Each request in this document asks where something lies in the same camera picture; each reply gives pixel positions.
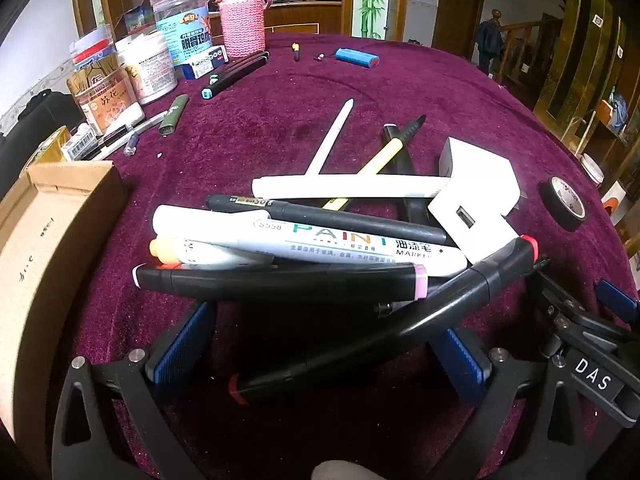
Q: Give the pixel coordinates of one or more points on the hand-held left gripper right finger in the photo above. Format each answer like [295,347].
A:
[460,365]

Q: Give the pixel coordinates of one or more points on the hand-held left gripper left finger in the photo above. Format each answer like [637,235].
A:
[182,350]

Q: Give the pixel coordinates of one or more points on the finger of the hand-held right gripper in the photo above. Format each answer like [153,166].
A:
[617,300]
[555,292]

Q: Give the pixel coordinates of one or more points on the black marker red ends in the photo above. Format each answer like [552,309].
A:
[400,330]

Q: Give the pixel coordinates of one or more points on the black tape roll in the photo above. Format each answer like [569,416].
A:
[560,202]

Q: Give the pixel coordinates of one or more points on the white marker orange cap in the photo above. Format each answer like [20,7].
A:
[200,254]

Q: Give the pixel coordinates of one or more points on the white charger with port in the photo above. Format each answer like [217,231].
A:
[480,230]

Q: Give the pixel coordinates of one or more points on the black marker pink ends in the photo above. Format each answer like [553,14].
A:
[280,282]

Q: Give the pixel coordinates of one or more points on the white charger plain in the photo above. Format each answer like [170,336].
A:
[480,165]

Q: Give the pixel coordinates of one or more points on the brown cardboard box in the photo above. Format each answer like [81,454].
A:
[45,260]

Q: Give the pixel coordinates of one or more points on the white paint marker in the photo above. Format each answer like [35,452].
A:
[330,242]

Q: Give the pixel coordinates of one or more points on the slim black pen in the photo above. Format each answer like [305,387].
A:
[320,217]

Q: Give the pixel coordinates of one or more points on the thick black marker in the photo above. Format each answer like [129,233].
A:
[402,170]

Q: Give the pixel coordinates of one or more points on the long white pen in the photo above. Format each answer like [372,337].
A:
[350,186]

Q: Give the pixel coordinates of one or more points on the yellow pen black cap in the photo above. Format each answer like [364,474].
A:
[385,157]

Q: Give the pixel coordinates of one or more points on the thin white stylus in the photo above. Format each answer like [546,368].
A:
[332,135]

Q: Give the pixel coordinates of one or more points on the white cup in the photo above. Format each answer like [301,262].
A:
[592,169]

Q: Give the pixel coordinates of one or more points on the clear blue pen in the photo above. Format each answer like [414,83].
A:
[130,144]

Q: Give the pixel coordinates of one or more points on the silver pen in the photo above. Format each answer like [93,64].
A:
[140,127]

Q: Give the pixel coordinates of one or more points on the white barcode box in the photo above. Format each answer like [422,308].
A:
[77,142]

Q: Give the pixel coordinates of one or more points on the green lighter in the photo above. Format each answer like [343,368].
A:
[173,115]

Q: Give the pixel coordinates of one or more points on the yellow tape roll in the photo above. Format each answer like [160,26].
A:
[50,149]

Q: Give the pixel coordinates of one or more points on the wooden stair railing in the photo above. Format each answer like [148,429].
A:
[525,45]

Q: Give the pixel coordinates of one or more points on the gold framed cabinet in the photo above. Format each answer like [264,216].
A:
[575,35]

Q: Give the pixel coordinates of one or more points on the dark blue jacket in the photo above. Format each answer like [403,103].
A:
[487,40]

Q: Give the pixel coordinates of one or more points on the clear jar orange label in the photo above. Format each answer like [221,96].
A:
[102,97]

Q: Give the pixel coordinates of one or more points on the black sofa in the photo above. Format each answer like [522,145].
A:
[42,112]

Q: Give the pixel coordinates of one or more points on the black marker teal cap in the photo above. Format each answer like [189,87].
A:
[232,77]

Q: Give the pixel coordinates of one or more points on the white plastic jar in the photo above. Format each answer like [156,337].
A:
[150,72]

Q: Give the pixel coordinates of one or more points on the small white blue box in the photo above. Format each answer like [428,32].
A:
[205,62]

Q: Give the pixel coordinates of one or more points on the black marker green cap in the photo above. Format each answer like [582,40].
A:
[240,64]

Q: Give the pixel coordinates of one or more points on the wooden door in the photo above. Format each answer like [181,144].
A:
[457,7]

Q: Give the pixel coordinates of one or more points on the blue battery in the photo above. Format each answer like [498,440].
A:
[356,57]

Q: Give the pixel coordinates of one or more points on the small orange black object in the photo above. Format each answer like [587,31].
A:
[296,51]

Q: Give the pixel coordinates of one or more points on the clear jar blue label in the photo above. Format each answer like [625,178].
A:
[185,30]

